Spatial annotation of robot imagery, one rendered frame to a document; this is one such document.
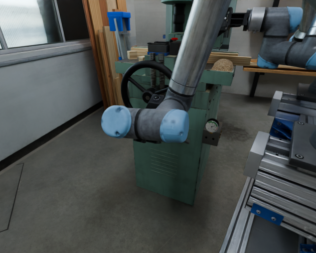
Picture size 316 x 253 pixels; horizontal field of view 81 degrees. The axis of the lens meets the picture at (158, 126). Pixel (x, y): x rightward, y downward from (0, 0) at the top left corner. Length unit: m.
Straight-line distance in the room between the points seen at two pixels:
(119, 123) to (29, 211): 1.25
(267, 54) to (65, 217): 1.39
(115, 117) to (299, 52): 0.60
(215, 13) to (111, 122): 0.31
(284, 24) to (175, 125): 0.55
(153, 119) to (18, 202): 1.40
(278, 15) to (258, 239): 0.92
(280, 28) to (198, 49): 0.40
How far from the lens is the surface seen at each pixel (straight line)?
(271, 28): 0.80
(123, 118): 0.41
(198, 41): 0.45
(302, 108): 1.04
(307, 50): 0.75
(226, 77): 0.88
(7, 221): 1.60
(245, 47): 3.33
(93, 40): 2.41
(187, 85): 0.48
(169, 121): 0.39
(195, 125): 0.98
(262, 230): 1.14
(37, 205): 1.59
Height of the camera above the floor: 1.09
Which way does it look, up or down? 30 degrees down
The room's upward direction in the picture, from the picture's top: straight up
